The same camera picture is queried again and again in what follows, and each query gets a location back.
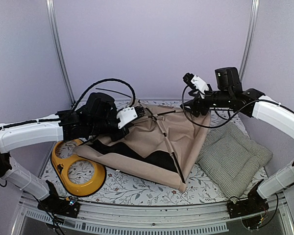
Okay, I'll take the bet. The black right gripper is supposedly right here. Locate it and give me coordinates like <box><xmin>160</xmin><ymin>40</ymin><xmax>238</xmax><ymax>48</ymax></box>
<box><xmin>180</xmin><ymin>88</ymin><xmax>232</xmax><ymax>118</ymax></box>

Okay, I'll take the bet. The beige fabric pet tent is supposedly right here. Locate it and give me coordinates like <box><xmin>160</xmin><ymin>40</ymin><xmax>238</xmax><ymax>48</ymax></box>
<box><xmin>74</xmin><ymin>104</ymin><xmax>211</xmax><ymax>192</ymax></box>

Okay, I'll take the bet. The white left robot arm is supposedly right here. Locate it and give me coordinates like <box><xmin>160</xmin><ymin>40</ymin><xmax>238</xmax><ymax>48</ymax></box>
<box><xmin>0</xmin><ymin>93</ymin><xmax>137</xmax><ymax>212</ymax></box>

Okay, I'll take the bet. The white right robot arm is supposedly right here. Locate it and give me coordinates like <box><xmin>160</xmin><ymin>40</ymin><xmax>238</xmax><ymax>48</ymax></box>
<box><xmin>181</xmin><ymin>67</ymin><xmax>294</xmax><ymax>213</ymax></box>

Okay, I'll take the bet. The green checkered pet cushion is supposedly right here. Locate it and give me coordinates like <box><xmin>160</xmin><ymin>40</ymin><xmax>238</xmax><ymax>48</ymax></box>
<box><xmin>196</xmin><ymin>122</ymin><xmax>273</xmax><ymax>203</ymax></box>

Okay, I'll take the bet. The yellow double bowl holder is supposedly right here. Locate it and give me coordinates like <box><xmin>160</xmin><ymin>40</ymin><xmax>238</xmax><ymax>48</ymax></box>
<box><xmin>50</xmin><ymin>139</ymin><xmax>107</xmax><ymax>197</ymax></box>

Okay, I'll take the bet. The floral white table mat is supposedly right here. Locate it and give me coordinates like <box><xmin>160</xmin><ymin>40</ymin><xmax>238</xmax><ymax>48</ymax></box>
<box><xmin>41</xmin><ymin>99</ymin><xmax>268</xmax><ymax>206</ymax></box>

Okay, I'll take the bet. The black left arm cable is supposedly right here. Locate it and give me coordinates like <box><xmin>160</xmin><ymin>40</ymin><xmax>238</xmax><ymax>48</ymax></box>
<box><xmin>71</xmin><ymin>78</ymin><xmax>135</xmax><ymax>111</ymax></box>

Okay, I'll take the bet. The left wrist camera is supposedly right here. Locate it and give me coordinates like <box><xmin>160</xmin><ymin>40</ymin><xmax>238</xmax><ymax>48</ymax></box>
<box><xmin>116</xmin><ymin>106</ymin><xmax>145</xmax><ymax>129</ymax></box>

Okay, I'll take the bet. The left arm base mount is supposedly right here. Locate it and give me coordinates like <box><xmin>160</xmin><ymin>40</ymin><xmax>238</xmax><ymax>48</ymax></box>
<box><xmin>37</xmin><ymin>180</ymin><xmax>80</xmax><ymax>218</ymax></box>

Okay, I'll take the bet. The aluminium front rail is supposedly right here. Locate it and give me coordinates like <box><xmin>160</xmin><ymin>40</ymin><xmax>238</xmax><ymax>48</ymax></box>
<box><xmin>11</xmin><ymin>193</ymin><xmax>294</xmax><ymax>235</ymax></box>

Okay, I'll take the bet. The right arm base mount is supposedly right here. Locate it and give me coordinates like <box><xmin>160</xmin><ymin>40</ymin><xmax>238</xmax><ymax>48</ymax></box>
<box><xmin>226</xmin><ymin>189</ymin><xmax>269</xmax><ymax>230</ymax></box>

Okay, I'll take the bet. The right aluminium frame post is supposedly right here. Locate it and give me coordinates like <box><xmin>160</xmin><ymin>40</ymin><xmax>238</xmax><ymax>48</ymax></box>
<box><xmin>239</xmin><ymin>0</ymin><xmax>260</xmax><ymax>82</ymax></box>

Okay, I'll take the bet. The aluminium frame post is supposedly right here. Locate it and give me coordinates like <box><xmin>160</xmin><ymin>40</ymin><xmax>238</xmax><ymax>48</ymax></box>
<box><xmin>239</xmin><ymin>0</ymin><xmax>260</xmax><ymax>82</ymax></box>
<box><xmin>46</xmin><ymin>0</ymin><xmax>75</xmax><ymax>105</ymax></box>

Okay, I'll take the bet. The left aluminium frame post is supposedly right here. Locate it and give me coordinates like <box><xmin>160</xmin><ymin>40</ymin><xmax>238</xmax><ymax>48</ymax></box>
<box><xmin>46</xmin><ymin>0</ymin><xmax>75</xmax><ymax>105</ymax></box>

